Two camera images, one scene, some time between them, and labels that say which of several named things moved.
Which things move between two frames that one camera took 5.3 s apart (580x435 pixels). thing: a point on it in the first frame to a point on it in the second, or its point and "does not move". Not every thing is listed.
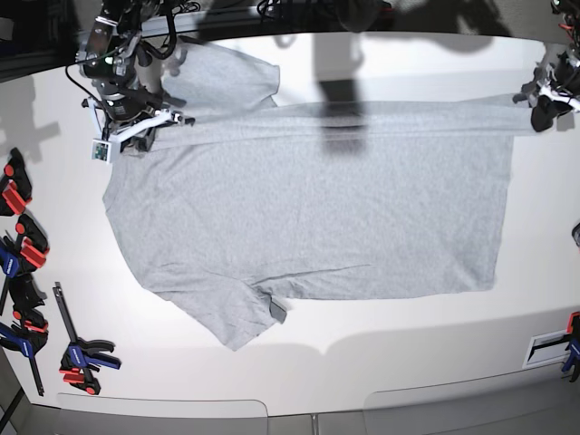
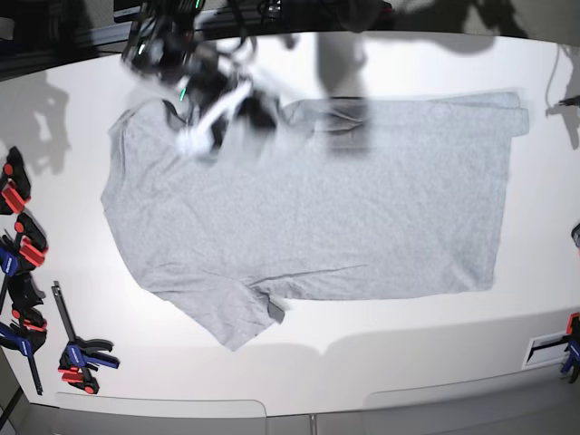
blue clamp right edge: [573, 331] does not move
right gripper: [127, 112] to [219, 88]
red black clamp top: [14, 188] does not move
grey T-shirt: [247, 202] does not move
